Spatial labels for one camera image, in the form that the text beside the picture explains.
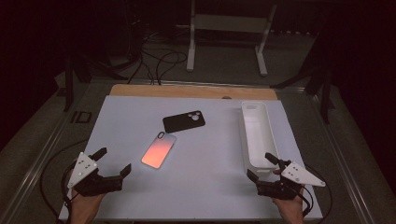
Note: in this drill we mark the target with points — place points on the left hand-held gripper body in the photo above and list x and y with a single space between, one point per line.
82 166

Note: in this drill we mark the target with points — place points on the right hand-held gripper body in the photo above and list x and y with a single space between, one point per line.
299 175

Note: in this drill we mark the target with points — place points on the white plastic bin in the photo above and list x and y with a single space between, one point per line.
258 137

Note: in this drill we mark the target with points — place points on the pink gradient phone case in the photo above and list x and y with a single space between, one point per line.
158 151

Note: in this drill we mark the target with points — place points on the black phone case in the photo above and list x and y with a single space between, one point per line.
182 123

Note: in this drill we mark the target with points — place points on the person's right hand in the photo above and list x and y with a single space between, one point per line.
291 210

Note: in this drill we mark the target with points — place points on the person's left hand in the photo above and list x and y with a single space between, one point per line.
82 208

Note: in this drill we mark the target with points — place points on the white table mat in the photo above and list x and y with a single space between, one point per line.
193 186

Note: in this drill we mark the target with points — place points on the black tripod stand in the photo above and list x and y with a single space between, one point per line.
325 93
69 87

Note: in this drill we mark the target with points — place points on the white metal stand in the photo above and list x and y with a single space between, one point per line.
229 23

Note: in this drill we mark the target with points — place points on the aluminium floor rail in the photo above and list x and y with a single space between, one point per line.
37 161
345 165
218 84

